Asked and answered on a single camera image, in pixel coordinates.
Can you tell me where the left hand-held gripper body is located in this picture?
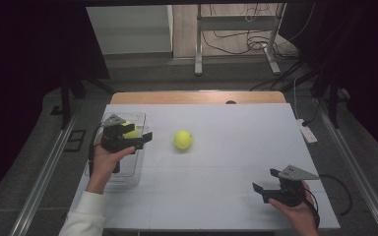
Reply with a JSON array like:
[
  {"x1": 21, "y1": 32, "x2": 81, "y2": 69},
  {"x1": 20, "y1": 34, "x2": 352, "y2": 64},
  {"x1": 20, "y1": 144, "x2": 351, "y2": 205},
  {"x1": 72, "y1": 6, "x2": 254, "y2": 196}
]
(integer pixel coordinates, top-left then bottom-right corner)
[{"x1": 99, "y1": 113, "x2": 146, "y2": 175}]

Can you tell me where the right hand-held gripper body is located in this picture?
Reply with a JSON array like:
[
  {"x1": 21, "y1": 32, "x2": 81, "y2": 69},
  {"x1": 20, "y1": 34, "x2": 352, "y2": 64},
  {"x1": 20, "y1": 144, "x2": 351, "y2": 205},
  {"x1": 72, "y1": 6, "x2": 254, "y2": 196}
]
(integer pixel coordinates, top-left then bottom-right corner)
[{"x1": 261, "y1": 164, "x2": 320, "y2": 207}]

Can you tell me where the yellow tennis ball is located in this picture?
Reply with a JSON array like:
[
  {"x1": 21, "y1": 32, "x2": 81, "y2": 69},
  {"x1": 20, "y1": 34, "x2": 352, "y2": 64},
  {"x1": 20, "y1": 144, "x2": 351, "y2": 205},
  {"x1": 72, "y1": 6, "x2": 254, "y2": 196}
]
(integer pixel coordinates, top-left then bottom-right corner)
[
  {"x1": 121, "y1": 121, "x2": 140, "y2": 140},
  {"x1": 172, "y1": 129, "x2": 194, "y2": 151}
]

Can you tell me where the clear plastic container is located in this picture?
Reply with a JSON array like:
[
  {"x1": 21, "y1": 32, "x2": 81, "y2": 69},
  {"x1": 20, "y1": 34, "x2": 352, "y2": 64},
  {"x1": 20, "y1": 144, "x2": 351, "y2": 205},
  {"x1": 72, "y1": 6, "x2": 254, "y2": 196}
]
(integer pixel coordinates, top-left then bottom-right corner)
[{"x1": 84, "y1": 111, "x2": 150, "y2": 191}]

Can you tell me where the person's left hand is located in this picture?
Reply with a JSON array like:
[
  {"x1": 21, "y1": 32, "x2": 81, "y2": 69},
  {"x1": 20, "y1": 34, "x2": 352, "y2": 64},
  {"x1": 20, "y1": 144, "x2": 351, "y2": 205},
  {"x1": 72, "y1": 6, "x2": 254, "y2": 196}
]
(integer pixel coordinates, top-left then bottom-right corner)
[{"x1": 86, "y1": 132, "x2": 137, "y2": 195}]

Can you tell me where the person's right hand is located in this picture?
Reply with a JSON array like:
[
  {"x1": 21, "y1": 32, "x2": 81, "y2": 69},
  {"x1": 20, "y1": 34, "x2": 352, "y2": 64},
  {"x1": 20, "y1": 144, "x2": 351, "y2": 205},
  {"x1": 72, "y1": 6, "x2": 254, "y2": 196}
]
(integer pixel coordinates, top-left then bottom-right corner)
[{"x1": 268, "y1": 180, "x2": 321, "y2": 236}]

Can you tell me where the white table cover board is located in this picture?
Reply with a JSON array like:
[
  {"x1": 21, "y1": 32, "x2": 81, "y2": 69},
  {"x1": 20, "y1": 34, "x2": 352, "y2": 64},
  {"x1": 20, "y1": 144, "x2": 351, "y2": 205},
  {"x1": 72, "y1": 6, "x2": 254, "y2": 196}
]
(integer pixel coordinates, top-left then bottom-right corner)
[{"x1": 63, "y1": 103, "x2": 342, "y2": 230}]

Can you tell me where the white power strip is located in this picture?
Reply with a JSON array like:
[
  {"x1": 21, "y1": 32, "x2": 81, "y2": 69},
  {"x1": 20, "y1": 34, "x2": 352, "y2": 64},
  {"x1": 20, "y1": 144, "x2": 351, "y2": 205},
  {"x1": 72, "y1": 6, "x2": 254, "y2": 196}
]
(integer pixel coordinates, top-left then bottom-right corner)
[{"x1": 295, "y1": 118, "x2": 319, "y2": 145}]

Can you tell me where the black stand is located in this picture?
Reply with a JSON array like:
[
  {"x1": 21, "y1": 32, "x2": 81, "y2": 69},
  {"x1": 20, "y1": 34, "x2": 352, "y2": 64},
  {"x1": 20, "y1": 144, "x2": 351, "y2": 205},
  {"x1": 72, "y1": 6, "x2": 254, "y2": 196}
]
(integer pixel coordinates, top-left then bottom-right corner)
[
  {"x1": 308, "y1": 58, "x2": 352, "y2": 130},
  {"x1": 49, "y1": 70, "x2": 116, "y2": 131}
]

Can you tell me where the white cabinet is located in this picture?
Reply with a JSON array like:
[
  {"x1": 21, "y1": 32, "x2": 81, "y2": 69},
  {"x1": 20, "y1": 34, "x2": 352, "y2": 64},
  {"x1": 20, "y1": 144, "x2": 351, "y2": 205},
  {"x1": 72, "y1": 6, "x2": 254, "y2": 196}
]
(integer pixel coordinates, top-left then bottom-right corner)
[{"x1": 86, "y1": 4, "x2": 174, "y2": 56}]

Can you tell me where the dark curtain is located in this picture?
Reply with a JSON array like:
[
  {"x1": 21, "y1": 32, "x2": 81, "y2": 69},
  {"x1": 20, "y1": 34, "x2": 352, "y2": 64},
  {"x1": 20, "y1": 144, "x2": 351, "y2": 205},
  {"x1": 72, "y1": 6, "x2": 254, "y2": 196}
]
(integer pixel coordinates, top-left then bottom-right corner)
[
  {"x1": 0, "y1": 0, "x2": 111, "y2": 210},
  {"x1": 280, "y1": 0, "x2": 378, "y2": 168}
]

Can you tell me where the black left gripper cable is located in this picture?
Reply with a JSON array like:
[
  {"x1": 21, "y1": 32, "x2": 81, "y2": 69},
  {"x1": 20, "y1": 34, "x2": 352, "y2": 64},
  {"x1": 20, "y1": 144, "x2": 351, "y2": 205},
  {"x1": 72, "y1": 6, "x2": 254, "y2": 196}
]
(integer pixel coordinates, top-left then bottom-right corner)
[{"x1": 88, "y1": 126, "x2": 100, "y2": 178}]

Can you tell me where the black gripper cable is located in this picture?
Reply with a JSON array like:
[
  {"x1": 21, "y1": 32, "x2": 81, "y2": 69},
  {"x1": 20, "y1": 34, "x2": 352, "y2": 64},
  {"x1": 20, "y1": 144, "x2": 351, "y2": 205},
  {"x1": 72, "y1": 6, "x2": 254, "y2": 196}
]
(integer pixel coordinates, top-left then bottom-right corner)
[
  {"x1": 88, "y1": 126, "x2": 100, "y2": 178},
  {"x1": 303, "y1": 174, "x2": 354, "y2": 228}
]

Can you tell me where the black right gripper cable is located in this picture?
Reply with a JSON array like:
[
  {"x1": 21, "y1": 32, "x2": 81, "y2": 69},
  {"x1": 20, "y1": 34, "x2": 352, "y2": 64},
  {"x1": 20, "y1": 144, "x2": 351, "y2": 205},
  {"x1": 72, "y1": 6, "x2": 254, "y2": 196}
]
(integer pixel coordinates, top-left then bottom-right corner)
[{"x1": 303, "y1": 174, "x2": 354, "y2": 228}]

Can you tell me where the black plug cable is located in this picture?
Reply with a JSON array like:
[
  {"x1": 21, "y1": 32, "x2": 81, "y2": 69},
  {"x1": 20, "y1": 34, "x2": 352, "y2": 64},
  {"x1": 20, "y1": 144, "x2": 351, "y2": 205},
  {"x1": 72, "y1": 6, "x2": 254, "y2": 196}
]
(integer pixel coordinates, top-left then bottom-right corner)
[{"x1": 301, "y1": 97, "x2": 320, "y2": 128}]

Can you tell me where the aluminium floor rail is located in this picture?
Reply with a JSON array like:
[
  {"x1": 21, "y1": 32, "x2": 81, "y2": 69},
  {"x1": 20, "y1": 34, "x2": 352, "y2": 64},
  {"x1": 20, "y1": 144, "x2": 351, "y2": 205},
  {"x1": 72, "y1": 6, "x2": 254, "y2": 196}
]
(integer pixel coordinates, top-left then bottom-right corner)
[
  {"x1": 316, "y1": 97, "x2": 378, "y2": 236},
  {"x1": 9, "y1": 107, "x2": 81, "y2": 236}
]

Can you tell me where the tangle of black floor cables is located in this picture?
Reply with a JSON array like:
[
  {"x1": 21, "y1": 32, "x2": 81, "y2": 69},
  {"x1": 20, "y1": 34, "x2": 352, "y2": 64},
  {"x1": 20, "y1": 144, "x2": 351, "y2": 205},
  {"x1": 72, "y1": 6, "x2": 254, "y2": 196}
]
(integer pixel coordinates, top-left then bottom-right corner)
[{"x1": 201, "y1": 3, "x2": 309, "y2": 62}]

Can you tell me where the grey metal desk frame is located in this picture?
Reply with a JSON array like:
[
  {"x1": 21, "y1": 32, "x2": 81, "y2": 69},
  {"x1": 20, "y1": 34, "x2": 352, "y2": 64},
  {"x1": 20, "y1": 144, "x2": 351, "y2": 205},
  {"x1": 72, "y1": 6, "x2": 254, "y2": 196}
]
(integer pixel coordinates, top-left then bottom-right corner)
[{"x1": 194, "y1": 3, "x2": 287, "y2": 77}]

